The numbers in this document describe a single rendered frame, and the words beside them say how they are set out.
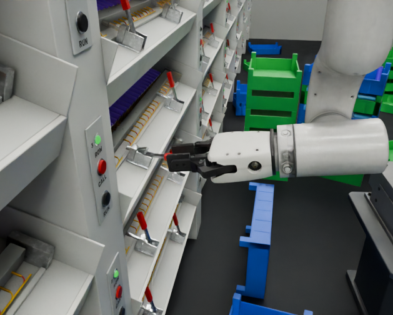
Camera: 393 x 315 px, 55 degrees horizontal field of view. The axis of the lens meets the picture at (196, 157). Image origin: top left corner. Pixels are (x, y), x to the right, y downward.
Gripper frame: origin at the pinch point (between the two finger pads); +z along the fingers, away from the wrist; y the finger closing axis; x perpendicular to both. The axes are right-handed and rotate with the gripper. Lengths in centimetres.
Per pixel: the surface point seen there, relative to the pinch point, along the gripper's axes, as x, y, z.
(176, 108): -0.2, 25.7, 6.7
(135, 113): 4.3, 11.9, 11.2
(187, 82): 0.6, 44.4, 7.8
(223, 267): -56, 33, 3
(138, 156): 1.1, -0.9, 7.3
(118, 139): 4.0, 0.3, 10.6
